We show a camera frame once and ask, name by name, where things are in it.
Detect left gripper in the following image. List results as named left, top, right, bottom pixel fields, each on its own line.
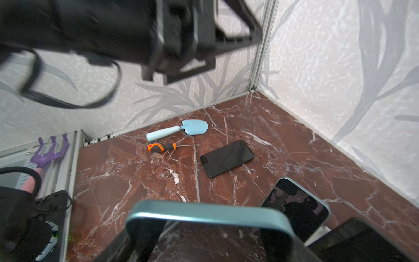
left=141, top=1, right=263, bottom=85

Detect black phone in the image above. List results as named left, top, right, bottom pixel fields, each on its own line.
left=200, top=140, right=254, bottom=178
left=262, top=177, right=331, bottom=242
left=97, top=200, right=318, bottom=262
left=308, top=217, right=414, bottom=262

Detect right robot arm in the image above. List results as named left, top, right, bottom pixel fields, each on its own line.
left=1, top=167, right=73, bottom=262

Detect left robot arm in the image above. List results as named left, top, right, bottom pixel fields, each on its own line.
left=1, top=1, right=263, bottom=85

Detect light blue toy shovel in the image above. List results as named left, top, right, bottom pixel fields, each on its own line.
left=146, top=120, right=208, bottom=142

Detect purple pink toy rake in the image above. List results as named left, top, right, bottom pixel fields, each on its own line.
left=20, top=134, right=69, bottom=195

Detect orange handled screwdriver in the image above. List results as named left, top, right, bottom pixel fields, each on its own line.
left=147, top=143, right=198, bottom=153

